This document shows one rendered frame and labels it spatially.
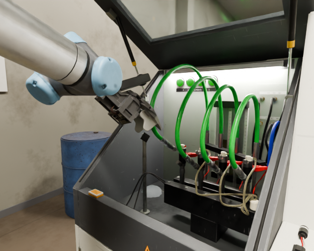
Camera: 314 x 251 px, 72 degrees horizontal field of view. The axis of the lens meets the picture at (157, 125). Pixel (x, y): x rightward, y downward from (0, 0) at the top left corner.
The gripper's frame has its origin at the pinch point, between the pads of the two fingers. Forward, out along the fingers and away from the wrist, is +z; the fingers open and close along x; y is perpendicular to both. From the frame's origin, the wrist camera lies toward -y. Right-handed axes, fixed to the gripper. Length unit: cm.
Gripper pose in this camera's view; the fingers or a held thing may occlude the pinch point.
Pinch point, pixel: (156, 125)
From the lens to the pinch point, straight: 69.4
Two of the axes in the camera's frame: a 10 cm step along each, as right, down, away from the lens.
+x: 5.8, -1.1, -8.0
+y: -4.9, 7.4, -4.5
